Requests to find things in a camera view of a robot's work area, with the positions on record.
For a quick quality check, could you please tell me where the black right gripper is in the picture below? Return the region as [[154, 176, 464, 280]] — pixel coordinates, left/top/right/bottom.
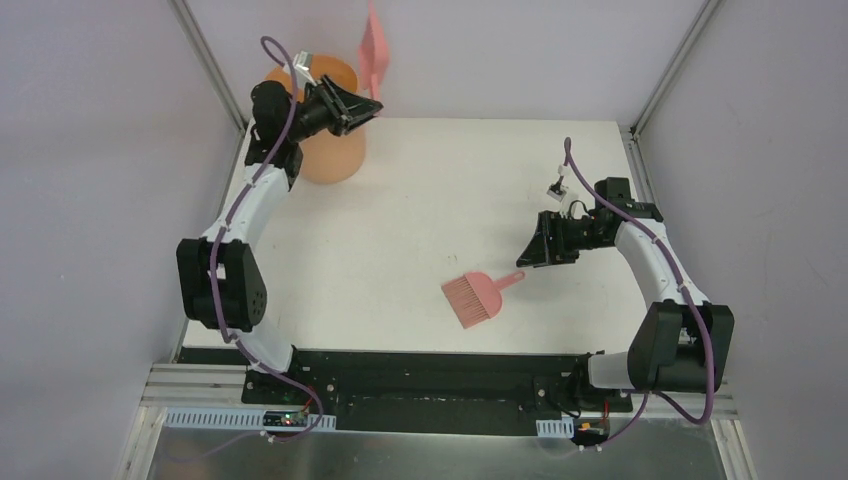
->
[[517, 210, 611, 267]]

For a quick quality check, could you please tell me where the pink plastic dustpan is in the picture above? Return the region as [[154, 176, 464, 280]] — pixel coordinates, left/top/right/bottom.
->
[[358, 0, 390, 101]]

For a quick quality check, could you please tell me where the pink hand brush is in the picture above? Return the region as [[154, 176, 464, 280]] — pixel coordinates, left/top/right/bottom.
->
[[441, 271, 526, 329]]

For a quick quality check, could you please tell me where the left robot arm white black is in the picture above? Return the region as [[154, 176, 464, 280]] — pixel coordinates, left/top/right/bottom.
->
[[176, 76, 383, 405]]

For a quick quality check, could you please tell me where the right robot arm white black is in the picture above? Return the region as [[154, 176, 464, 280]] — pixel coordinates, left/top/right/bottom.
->
[[516, 177, 735, 410]]

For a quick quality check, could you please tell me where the orange plastic bin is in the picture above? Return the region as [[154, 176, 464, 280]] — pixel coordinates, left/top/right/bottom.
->
[[297, 54, 366, 185]]

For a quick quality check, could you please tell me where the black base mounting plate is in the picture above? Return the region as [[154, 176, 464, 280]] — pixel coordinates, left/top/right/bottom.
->
[[241, 350, 633, 436]]

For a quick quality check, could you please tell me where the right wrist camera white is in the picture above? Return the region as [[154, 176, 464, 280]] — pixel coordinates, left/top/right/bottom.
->
[[547, 165, 569, 203]]

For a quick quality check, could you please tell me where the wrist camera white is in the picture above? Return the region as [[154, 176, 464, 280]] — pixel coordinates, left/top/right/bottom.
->
[[291, 50, 316, 88], [547, 165, 569, 203]]

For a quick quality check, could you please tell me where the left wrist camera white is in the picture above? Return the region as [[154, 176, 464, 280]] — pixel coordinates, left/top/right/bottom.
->
[[291, 50, 316, 88]]

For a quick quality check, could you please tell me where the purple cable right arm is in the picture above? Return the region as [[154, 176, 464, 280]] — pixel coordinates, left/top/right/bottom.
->
[[563, 137, 718, 452]]

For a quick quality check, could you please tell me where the right white slotted cable duct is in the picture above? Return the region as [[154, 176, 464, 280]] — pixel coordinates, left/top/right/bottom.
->
[[535, 417, 575, 439]]

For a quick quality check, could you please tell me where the white slotted cable duct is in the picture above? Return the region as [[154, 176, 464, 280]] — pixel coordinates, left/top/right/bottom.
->
[[164, 407, 337, 433], [535, 417, 575, 439]]

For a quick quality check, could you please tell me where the left white slotted cable duct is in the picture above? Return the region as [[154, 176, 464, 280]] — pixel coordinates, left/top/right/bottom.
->
[[164, 407, 337, 433]]

